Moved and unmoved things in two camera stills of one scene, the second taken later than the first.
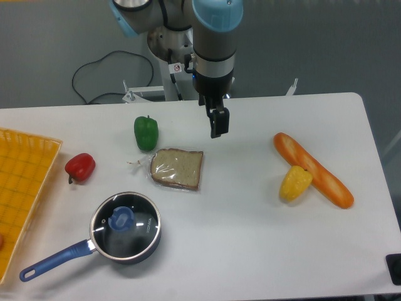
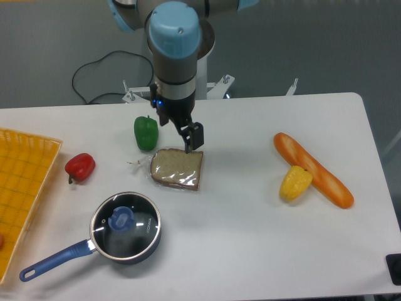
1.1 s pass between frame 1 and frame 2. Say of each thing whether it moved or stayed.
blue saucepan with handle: stayed
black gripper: moved
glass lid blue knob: stayed
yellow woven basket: stayed
